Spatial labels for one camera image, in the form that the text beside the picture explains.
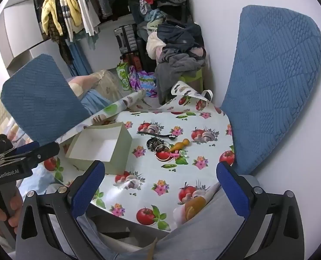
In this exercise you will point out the green cardboard box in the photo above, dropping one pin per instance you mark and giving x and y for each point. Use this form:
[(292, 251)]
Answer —
[(117, 151)]

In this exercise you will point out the light blue cloth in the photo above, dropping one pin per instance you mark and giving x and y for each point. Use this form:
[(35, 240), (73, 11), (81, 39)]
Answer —
[(94, 101)]

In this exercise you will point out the green patterned bag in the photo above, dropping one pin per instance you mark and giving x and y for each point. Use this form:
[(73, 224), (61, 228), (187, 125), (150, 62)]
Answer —
[(123, 75)]

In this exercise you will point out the grey cloth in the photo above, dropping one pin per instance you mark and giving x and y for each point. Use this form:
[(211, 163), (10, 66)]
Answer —
[(212, 238)]

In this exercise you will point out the yellow hanging jacket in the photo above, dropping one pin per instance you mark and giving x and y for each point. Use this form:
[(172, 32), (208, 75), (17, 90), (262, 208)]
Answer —
[(49, 8)]

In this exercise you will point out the green stool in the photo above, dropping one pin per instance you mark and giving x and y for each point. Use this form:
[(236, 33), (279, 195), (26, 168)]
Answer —
[(193, 80)]

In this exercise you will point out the person's left hand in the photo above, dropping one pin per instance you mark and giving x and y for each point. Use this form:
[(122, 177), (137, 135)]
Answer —
[(15, 211)]

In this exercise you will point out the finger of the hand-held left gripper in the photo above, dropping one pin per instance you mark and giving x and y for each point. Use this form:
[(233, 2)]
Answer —
[(45, 153), (27, 146)]

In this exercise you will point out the pink hair clip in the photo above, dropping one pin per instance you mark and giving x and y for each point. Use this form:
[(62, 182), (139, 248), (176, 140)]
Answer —
[(176, 155)]

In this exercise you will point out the clear plastic beige bag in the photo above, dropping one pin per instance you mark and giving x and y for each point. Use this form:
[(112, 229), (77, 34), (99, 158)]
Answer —
[(109, 86)]

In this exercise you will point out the pile of dark clothes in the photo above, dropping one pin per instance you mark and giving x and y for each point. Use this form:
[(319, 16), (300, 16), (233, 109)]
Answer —
[(176, 57)]

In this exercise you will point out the black patterned bangle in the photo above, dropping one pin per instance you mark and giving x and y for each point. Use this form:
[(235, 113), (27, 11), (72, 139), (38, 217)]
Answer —
[(166, 148)]

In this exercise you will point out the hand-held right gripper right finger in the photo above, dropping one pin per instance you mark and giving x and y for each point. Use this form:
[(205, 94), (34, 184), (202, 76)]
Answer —
[(232, 191)]

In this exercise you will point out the white cabinet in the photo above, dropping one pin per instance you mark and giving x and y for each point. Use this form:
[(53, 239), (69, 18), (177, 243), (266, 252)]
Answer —
[(17, 32)]

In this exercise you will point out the wooden hair stick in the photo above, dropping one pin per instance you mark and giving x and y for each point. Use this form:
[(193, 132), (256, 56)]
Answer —
[(179, 145)]

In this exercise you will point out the blue hanging cloth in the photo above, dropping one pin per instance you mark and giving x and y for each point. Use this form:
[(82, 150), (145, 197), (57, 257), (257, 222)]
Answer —
[(79, 59)]

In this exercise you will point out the black rhinestone hair clip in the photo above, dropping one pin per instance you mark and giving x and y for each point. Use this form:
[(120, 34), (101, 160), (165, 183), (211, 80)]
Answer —
[(155, 134)]

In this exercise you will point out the white hanging shirt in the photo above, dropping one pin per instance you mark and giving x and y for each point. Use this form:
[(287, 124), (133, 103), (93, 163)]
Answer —
[(88, 13)]

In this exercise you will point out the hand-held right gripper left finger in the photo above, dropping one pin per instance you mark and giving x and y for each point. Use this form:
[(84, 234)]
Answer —
[(88, 188)]

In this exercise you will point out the purple patterned bag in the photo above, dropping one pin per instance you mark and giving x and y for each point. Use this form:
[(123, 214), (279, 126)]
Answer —
[(143, 82)]

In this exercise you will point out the vegetable print tablecloth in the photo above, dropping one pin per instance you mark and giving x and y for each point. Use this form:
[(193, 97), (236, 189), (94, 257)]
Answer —
[(155, 173)]

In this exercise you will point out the black suitcase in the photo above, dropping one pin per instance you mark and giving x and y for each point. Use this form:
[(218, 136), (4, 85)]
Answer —
[(126, 39)]

